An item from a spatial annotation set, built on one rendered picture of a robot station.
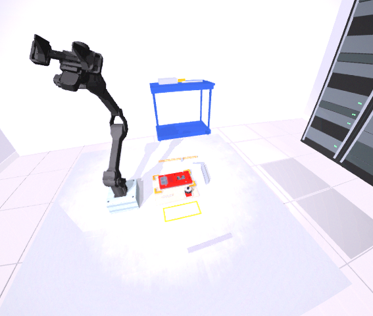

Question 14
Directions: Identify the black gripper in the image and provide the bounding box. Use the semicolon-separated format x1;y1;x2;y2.
29;34;103;76

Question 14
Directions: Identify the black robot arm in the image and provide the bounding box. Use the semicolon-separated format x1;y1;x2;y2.
53;69;128;198

